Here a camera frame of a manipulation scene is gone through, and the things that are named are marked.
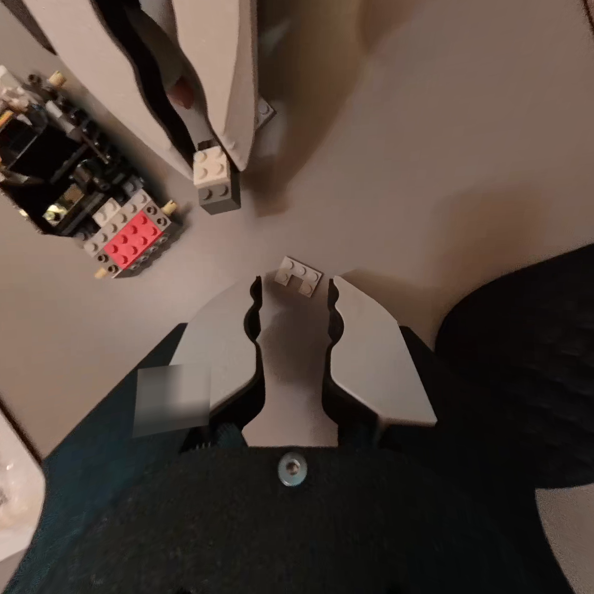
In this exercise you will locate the person's right hand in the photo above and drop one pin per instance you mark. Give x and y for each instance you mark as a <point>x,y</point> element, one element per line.
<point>182,95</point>

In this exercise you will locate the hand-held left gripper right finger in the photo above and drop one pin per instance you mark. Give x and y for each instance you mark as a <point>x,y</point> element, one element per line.
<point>380,366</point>

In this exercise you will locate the toy brick car model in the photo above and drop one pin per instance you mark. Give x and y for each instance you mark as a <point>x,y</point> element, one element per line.
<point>132,239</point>

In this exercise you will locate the white square brick plate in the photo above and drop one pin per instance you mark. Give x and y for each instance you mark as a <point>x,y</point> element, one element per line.
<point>211,167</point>

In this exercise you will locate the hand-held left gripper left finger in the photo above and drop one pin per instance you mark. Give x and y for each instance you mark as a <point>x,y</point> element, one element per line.
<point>222,334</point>

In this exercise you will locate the grey desk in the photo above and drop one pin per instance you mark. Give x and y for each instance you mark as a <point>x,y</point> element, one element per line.
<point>417,162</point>

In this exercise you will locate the person's dark fleece jacket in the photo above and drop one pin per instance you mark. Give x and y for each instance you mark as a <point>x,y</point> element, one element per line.
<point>519,371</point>

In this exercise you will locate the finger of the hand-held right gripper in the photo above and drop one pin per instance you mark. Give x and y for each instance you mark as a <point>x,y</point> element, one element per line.
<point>93,55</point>
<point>227,69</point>

